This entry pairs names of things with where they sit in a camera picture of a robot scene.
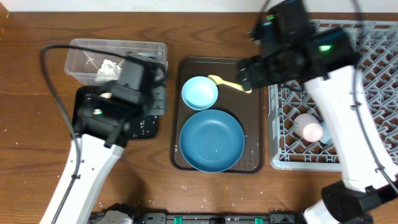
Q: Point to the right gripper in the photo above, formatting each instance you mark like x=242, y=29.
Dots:
x=249, y=74

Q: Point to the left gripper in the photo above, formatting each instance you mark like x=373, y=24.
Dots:
x=158, y=100

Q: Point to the white tissue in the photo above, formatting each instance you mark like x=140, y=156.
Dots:
x=109, y=71

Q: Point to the light blue rice bowl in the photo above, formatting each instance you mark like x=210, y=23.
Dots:
x=199, y=93

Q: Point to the yellow plastic spoon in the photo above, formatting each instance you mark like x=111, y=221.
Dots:
x=219, y=81

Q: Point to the pink cup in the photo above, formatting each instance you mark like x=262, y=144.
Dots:
x=308, y=127

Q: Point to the dark blue plate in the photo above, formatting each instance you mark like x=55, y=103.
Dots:
x=212, y=141

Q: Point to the light blue cup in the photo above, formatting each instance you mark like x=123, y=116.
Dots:
x=326, y=136

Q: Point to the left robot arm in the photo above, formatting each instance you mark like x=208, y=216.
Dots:
x=104, y=125

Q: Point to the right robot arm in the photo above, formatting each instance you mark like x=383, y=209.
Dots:
x=327, y=63

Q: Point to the grey dishwasher rack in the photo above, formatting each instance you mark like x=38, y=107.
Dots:
x=288, y=151

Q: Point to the black tray bin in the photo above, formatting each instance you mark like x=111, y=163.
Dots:
x=81, y=94

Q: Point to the pile of white rice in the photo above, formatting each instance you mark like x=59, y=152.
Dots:
x=146, y=128

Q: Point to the brown serving tray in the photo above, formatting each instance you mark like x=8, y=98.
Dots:
x=247, y=108

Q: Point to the clear plastic bin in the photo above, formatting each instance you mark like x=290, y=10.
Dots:
x=83, y=65

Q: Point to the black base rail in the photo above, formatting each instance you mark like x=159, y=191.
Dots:
x=122, y=213

